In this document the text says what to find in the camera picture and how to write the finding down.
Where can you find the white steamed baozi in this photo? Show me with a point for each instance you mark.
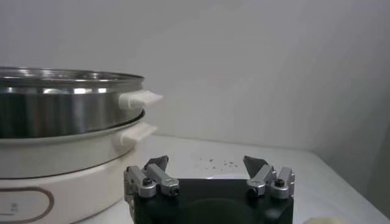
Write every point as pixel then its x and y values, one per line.
pixel 323 221

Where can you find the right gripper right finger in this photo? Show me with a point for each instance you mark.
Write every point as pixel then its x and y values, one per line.
pixel 268 181

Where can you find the scattered dark crumbs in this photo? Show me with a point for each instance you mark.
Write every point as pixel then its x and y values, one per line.
pixel 211 160

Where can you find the cream electric cooker base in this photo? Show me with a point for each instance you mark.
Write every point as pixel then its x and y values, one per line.
pixel 76 188

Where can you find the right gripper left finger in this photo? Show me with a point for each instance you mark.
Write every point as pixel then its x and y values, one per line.
pixel 149 182

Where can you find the steel steamer basket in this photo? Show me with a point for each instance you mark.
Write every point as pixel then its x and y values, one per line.
pixel 61 112

